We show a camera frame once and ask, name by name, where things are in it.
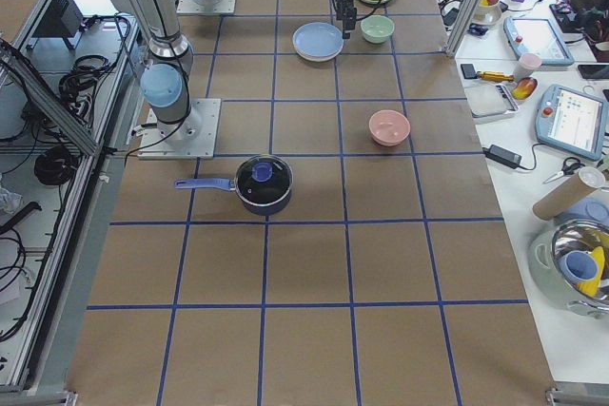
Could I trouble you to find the blue plate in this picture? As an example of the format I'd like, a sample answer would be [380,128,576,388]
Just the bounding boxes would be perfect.
[292,22,344,54]

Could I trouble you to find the pink plate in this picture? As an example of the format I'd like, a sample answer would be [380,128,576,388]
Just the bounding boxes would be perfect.
[295,48,343,63]

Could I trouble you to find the green bowl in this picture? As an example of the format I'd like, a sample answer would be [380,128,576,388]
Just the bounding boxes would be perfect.
[361,15,395,44]

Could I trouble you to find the beige bowl with toys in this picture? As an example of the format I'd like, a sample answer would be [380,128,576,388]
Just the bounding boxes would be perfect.
[472,0,502,26]

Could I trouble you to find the pink bowl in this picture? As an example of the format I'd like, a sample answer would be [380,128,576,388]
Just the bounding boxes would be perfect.
[368,109,411,146]

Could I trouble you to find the silver kitchen scale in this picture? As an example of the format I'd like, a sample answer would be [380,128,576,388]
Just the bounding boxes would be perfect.
[464,84,519,121]

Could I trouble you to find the teach pendant far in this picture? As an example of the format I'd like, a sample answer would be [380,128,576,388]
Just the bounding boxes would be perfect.
[502,16,575,67]

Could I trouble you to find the teach pendant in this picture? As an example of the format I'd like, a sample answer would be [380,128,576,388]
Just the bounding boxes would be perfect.
[502,16,575,67]
[535,85,608,161]

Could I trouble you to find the pink cup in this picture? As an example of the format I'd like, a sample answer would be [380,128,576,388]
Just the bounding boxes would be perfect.
[513,52,542,82]

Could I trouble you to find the black power adapter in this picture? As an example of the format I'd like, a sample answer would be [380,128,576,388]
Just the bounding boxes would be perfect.
[482,145,521,169]

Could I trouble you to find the teach pendant near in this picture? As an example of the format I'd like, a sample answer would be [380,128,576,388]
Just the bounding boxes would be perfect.
[535,85,608,161]

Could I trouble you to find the scissors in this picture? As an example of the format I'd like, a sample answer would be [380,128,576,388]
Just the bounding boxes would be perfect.
[542,156,585,184]

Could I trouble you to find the cardboard tube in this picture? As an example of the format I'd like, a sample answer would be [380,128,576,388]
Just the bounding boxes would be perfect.
[532,166,606,221]

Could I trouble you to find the steel mixing bowl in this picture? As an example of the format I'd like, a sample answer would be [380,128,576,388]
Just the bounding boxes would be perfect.
[528,220,608,319]

